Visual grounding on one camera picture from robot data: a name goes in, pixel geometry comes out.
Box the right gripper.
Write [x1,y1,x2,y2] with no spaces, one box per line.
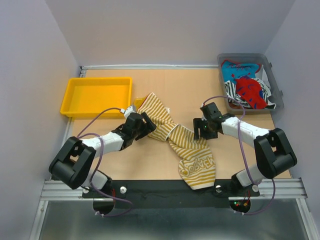
[193,117,218,140]

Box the yellow striped towel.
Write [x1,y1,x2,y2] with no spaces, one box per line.
[137,92,216,190]

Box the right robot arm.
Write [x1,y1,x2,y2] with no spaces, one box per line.
[193,102,298,197]

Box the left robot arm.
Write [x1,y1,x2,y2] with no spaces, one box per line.
[48,112,157,198]

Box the black white striped towel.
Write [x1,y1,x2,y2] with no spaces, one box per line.
[224,78,277,110]

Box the turquoise red patterned towel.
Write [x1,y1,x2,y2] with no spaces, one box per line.
[220,60,261,83]

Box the red blue patterned towel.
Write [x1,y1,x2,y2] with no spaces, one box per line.
[235,77,267,109]

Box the yellow plastic tray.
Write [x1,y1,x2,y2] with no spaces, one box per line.
[60,77,132,119]

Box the grey plastic bin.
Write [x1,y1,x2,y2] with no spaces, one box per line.
[217,53,284,115]

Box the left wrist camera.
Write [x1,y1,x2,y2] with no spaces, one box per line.
[119,105,137,119]

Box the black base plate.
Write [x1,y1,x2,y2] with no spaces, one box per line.
[82,179,260,210]

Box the aluminium frame rail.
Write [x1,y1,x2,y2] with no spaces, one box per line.
[40,178,308,201]

